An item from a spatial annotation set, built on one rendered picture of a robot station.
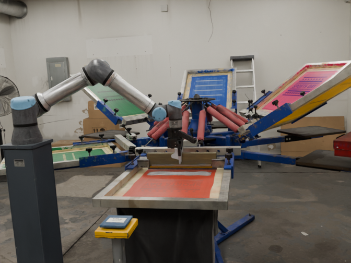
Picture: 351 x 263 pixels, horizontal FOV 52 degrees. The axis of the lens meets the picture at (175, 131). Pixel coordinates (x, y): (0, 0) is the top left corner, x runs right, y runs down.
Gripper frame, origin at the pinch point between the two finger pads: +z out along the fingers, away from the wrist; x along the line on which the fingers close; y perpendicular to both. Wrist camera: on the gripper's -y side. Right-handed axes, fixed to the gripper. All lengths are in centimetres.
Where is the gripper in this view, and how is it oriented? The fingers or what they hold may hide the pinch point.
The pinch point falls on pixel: (181, 160)
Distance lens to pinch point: 209.6
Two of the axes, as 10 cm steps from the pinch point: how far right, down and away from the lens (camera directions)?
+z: 0.6, 9.9, 1.6
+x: -1.8, 1.6, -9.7
